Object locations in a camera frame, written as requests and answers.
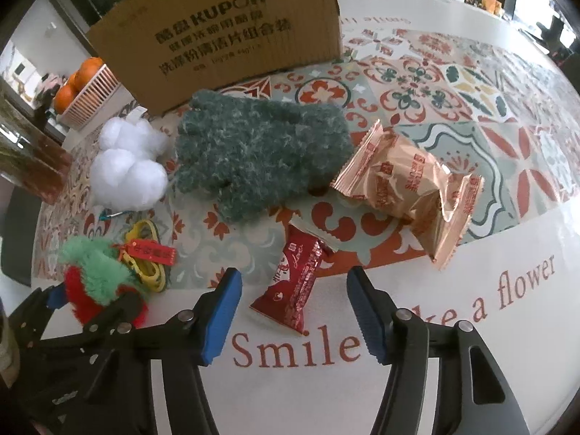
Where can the white cotton ball plush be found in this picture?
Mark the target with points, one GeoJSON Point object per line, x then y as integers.
{"type": "Point", "coordinates": [127, 176]}

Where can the red green plush strawberry toy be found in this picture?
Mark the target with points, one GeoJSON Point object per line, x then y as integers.
{"type": "Point", "coordinates": [90, 276]}

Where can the grey dining chair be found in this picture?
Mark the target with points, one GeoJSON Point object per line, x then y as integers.
{"type": "Point", "coordinates": [18, 240]}

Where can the yellow bag on cabinet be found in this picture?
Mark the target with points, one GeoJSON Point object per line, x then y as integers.
{"type": "Point", "coordinates": [491, 4]}

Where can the glass vase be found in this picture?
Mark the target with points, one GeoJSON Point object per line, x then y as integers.
{"type": "Point", "coordinates": [31, 158]}

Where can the gold snack packet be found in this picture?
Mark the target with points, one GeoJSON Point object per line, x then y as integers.
{"type": "Point", "coordinates": [385, 167]}
{"type": "Point", "coordinates": [446, 217]}

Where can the patterned tile print tablecloth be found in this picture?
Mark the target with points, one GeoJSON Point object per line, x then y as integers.
{"type": "Point", "coordinates": [453, 113]}

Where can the red snack packet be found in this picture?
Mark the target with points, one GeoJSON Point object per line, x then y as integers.
{"type": "Point", "coordinates": [290, 290]}

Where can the orange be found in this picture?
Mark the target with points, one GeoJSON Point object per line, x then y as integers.
{"type": "Point", "coordinates": [88, 72]}
{"type": "Point", "coordinates": [65, 97]}

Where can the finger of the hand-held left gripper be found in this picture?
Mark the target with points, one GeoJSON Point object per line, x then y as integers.
{"type": "Point", "coordinates": [118, 311]}
{"type": "Point", "coordinates": [55, 298]}

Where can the brown cardboard box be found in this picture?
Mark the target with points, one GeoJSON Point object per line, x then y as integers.
{"type": "Point", "coordinates": [217, 31]}

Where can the white plastic fruit basket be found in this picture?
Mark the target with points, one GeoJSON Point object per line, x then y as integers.
{"type": "Point", "coordinates": [93, 99]}

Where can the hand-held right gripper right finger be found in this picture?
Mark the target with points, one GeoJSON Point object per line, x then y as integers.
{"type": "Point", "coordinates": [367, 321]}

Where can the green fuzzy knit glove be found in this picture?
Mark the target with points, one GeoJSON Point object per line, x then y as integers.
{"type": "Point", "coordinates": [258, 145]}

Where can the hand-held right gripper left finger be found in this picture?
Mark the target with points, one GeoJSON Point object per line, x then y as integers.
{"type": "Point", "coordinates": [221, 321]}

